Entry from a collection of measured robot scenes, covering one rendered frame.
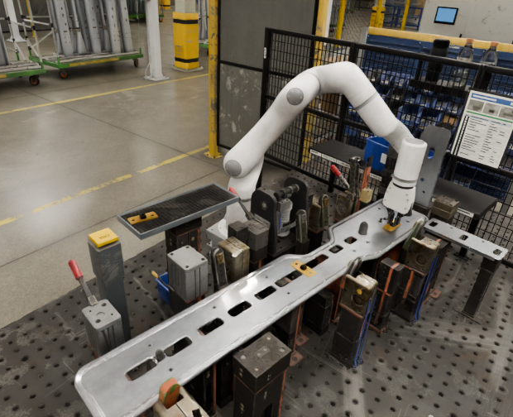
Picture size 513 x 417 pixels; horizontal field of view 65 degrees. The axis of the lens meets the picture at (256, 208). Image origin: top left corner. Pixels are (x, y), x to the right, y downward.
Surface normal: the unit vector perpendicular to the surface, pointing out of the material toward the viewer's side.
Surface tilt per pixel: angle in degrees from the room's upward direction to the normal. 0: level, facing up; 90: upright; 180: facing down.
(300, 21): 91
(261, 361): 0
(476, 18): 90
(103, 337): 90
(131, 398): 0
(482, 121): 90
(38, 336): 0
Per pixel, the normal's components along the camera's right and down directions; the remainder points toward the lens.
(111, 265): 0.69, 0.40
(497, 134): -0.72, 0.31
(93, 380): 0.06, -0.87
